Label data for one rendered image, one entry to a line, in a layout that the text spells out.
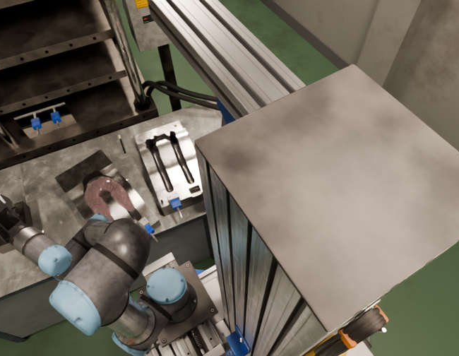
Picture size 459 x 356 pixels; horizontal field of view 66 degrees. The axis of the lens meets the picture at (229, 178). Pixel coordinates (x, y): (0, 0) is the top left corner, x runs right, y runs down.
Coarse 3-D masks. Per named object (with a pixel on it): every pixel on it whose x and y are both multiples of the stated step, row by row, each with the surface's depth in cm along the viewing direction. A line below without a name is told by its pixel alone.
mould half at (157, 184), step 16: (160, 128) 195; (176, 128) 195; (144, 144) 180; (160, 144) 180; (192, 144) 182; (144, 160) 177; (176, 160) 180; (192, 160) 180; (176, 176) 175; (160, 192) 170
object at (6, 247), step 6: (18, 204) 171; (24, 204) 172; (18, 210) 169; (24, 210) 169; (24, 216) 167; (30, 216) 174; (30, 222) 171; (0, 240) 161; (0, 246) 160; (6, 246) 162; (12, 246) 163; (0, 252) 163; (6, 252) 165
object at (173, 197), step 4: (172, 192) 167; (176, 192) 167; (168, 196) 166; (172, 196) 166; (176, 196) 166; (172, 200) 166; (176, 200) 166; (172, 204) 165; (176, 204) 165; (180, 204) 165; (176, 208) 165; (180, 212) 164; (180, 216) 163
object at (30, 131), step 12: (24, 108) 192; (36, 108) 192; (48, 108) 193; (60, 108) 196; (72, 108) 214; (24, 120) 192; (36, 120) 196; (48, 120) 199; (72, 120) 206; (36, 132) 202; (48, 132) 205
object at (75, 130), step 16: (128, 80) 227; (80, 96) 220; (96, 96) 220; (112, 96) 220; (128, 96) 219; (80, 112) 213; (96, 112) 213; (112, 112) 212; (128, 112) 212; (144, 112) 212; (16, 128) 208; (64, 128) 207; (80, 128) 207; (96, 128) 206; (112, 128) 211; (0, 144) 202; (32, 144) 201; (48, 144) 201; (64, 144) 206; (0, 160) 196; (16, 160) 200
